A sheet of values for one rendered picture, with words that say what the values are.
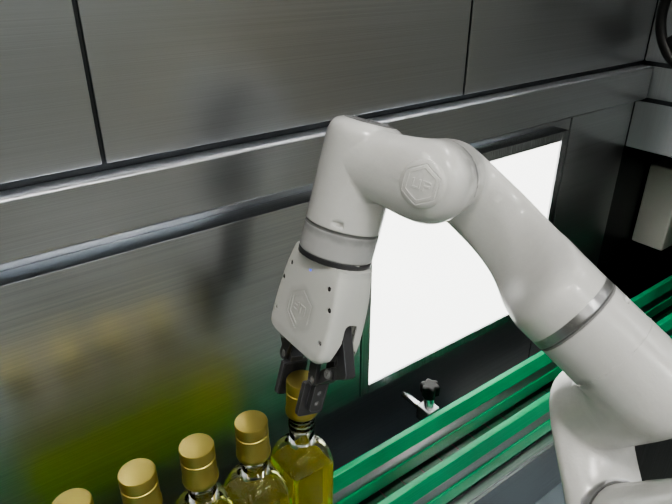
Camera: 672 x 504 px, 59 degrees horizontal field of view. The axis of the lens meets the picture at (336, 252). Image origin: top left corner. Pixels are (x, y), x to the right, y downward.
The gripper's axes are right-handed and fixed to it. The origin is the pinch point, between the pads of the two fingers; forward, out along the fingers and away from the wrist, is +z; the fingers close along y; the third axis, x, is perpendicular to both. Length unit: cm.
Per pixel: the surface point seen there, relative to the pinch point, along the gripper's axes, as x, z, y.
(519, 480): 43.2, 19.8, 5.4
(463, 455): 28.1, 12.6, 4.0
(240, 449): -7.0, 5.4, 1.5
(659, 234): 97, -17, -11
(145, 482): -17.0, 6.0, 2.5
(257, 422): -5.8, 2.4, 1.6
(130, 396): -13.9, 6.1, -11.1
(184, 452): -13.0, 4.6, 1.2
